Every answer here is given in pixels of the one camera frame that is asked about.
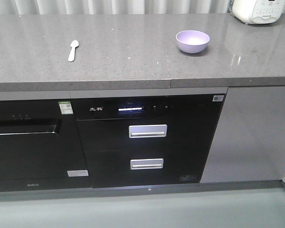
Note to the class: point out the purple plastic bowl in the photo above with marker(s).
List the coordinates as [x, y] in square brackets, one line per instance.
[192, 41]

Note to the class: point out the pale green plastic spoon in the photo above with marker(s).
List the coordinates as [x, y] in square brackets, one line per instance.
[74, 44]

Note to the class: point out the black disinfection cabinet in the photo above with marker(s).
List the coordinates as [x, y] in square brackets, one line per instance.
[147, 140]

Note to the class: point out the black built-in oven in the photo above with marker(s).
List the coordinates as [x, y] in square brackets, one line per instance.
[40, 148]

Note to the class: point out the white pleated curtain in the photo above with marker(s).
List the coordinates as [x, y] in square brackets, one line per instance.
[111, 7]

